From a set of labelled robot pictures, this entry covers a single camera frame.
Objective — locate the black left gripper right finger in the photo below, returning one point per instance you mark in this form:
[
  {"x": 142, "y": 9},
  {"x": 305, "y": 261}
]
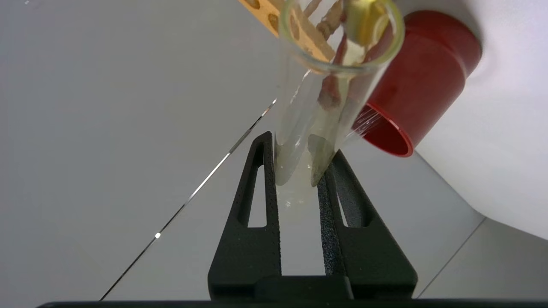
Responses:
[{"x": 376, "y": 256}]

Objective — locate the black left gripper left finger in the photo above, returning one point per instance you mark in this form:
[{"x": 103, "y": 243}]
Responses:
[{"x": 239, "y": 256}]

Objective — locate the glass test tube yellow pigment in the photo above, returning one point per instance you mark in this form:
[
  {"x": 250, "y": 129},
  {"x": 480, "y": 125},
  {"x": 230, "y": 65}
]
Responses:
[{"x": 295, "y": 128}]

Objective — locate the wooden test tube rack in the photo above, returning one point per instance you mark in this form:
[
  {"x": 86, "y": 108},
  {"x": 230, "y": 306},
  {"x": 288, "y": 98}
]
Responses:
[{"x": 263, "y": 12}]

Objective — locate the dark red plastic cup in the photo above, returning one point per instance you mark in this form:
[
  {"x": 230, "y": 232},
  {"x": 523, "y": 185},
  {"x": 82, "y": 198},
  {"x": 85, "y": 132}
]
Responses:
[{"x": 424, "y": 81}]

